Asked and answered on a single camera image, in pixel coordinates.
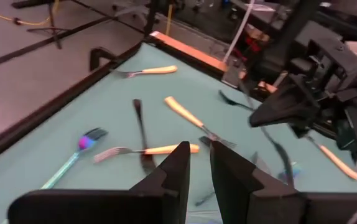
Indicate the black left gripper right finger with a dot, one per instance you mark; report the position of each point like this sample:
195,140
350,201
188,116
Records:
243,199

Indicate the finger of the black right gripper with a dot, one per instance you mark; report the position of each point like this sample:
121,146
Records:
300,130
284,105

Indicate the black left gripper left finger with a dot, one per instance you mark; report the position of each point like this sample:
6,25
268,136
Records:
160,199

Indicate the black fork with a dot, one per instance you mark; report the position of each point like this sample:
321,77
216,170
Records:
282,155
139,124
205,199
228,100

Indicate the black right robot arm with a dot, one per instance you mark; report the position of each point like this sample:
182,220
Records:
293,28

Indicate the white conduit strip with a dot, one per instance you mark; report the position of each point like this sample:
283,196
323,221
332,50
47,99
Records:
237,31

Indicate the right wooden side board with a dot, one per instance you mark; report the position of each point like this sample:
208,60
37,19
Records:
191,51

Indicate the green table mat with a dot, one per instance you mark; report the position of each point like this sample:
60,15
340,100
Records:
104,102

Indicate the black tripod stand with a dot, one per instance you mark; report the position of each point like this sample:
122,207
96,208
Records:
54,31

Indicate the black table frame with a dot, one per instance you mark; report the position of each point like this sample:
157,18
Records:
41,115

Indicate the black frame bracket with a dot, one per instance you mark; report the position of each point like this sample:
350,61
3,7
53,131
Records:
96,54

